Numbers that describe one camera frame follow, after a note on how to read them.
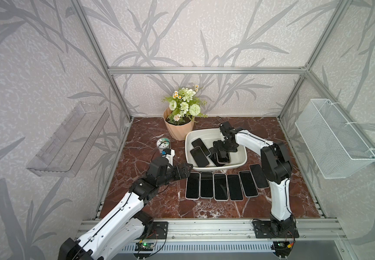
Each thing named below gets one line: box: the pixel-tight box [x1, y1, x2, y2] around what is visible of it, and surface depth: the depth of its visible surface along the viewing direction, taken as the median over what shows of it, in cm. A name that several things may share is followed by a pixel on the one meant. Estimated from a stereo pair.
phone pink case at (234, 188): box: [226, 173, 244, 202], surface depth 89 cm
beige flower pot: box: [163, 107, 196, 141], surface depth 98 cm
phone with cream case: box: [212, 173, 229, 201], surface depth 88 cm
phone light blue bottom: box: [208, 152, 226, 167], surface depth 96 cm
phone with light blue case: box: [199, 171, 214, 199], surface depth 91 cm
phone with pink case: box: [185, 171, 201, 200], surface depth 88 cm
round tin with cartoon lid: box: [156, 137, 171, 152], surface depth 98 cm
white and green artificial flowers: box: [161, 84, 209, 125], surface depth 89 cm
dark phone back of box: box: [191, 138, 211, 158], surface depth 103 cm
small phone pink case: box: [215, 151, 232, 166], surface depth 96 cm
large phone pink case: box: [189, 145, 210, 168], surface depth 98 cm
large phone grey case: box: [238, 170, 259, 198], surface depth 89 cm
